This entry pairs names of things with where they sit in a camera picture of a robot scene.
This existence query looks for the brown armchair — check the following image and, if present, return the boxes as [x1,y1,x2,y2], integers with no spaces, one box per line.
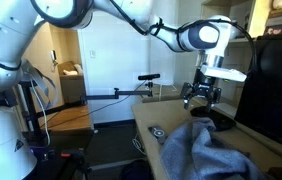
[57,60,87,104]

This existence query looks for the wooden side table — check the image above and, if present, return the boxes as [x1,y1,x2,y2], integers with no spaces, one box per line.
[37,104,94,132]

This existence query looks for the black bar camera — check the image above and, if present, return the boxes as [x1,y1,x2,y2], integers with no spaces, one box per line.
[137,73,161,81]

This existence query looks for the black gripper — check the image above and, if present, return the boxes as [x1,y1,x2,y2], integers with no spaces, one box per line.
[180,76,223,113]

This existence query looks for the black computer monitor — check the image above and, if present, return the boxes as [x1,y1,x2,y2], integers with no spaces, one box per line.
[234,34,282,154]

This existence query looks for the white wall intercom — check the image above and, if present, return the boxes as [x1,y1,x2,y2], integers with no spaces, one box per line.
[49,49,59,73]

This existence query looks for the black clamp with red tip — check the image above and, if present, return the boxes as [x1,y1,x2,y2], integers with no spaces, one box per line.
[55,149,93,180]

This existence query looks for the grey knit sweater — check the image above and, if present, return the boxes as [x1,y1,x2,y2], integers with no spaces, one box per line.
[159,117,269,180]

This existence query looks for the black remote with white ring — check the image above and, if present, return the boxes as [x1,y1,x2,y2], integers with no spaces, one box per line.
[147,124,169,145]

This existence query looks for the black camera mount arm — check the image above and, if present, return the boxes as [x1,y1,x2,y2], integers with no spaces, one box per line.
[80,80,154,105]

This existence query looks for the black zip pouch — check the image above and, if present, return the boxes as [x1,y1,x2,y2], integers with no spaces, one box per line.
[190,105,237,132]

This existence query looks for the white keyboard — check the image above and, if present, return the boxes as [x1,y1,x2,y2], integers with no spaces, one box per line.
[218,102,238,118]

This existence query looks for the dark blue backpack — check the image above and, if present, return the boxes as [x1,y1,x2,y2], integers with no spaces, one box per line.
[119,159,155,180]

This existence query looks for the white desk cable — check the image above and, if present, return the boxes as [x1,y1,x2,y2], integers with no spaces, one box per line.
[132,132,147,156]

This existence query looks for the grey straps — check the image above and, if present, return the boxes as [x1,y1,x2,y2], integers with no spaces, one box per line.
[20,58,59,112]

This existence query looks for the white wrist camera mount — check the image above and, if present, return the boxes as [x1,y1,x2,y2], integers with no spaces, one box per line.
[199,64,248,84]

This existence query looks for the wooden shelf unit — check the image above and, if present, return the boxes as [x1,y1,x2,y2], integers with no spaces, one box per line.
[199,0,282,109]

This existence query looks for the black stand pole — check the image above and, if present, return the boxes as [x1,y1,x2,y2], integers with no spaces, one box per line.
[17,79,50,143]

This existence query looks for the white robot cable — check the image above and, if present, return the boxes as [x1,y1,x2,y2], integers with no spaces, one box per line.
[29,78,52,148]

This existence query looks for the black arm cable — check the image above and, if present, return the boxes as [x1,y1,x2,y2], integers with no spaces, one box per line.
[109,0,258,76]

